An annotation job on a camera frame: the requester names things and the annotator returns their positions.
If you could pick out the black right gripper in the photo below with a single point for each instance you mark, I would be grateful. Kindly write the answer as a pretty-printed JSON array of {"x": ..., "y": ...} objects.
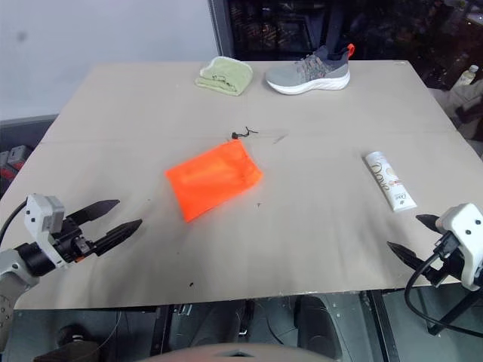
[{"x": 451, "y": 264}]

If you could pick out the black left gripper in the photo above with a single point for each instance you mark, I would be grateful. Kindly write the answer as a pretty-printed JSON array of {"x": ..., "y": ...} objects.
[{"x": 69, "y": 241}]

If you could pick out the white Dove tube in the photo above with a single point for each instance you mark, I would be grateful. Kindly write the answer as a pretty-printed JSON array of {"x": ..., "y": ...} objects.
[{"x": 390, "y": 181}]

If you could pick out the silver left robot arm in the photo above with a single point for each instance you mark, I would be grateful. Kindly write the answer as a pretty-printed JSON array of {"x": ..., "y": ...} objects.
[{"x": 15, "y": 271}]

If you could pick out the red and grey box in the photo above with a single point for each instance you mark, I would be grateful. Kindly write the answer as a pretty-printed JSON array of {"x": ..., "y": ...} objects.
[{"x": 13, "y": 162}]

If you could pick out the dark round knob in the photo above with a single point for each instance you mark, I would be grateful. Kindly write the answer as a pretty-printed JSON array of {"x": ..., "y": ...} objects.
[{"x": 71, "y": 335}]

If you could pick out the dark rounded shape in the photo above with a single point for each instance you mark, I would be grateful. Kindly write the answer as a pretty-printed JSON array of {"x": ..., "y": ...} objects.
[{"x": 319, "y": 324}]

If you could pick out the clear plastic bottle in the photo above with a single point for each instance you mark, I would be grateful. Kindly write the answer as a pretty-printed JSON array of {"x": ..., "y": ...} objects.
[{"x": 468, "y": 77}]

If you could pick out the grey robot torso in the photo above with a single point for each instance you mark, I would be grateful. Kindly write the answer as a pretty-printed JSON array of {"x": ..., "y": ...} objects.
[{"x": 241, "y": 352}]

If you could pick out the green folded towel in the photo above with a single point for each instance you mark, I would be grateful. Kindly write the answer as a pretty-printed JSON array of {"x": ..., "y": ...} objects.
[{"x": 226, "y": 77}]

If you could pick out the grey knit sneaker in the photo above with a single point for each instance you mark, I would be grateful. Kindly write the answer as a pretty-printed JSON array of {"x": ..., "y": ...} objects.
[{"x": 305, "y": 77}]

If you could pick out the black background shelf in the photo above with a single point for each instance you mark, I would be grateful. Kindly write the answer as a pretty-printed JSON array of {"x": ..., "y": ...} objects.
[{"x": 279, "y": 30}]

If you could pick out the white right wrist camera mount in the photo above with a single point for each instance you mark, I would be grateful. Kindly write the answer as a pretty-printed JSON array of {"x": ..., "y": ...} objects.
[{"x": 466, "y": 234}]

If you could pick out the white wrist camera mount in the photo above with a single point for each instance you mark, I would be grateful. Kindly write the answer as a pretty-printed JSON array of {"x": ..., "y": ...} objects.
[
  {"x": 43, "y": 215},
  {"x": 466, "y": 234}
]

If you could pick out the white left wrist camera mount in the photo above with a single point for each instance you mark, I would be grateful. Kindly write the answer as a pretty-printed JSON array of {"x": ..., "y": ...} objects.
[{"x": 43, "y": 215}]

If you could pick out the black table frame leg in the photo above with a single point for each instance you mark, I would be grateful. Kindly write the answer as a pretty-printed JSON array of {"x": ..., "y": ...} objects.
[{"x": 456, "y": 313}]

